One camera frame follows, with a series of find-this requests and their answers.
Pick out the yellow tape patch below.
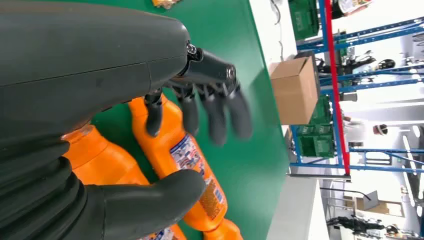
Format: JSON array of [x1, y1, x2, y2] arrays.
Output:
[[151, 0, 183, 10]]

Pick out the brown cardboard box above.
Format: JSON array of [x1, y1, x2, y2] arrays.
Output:
[[269, 56, 321, 126]]

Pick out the green plastic crate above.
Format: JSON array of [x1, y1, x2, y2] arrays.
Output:
[[297, 125, 335, 159], [288, 0, 321, 41], [311, 95, 332, 126]]

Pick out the red bar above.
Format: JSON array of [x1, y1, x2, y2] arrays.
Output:
[[323, 0, 351, 176]]

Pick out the blue shelf cart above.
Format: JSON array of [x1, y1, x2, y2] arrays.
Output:
[[289, 0, 424, 176]]

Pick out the white table steel legs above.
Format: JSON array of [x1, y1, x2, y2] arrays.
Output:
[[266, 173, 352, 240]]

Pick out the flat cardboard carton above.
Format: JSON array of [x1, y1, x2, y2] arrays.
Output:
[[362, 200, 406, 218]]

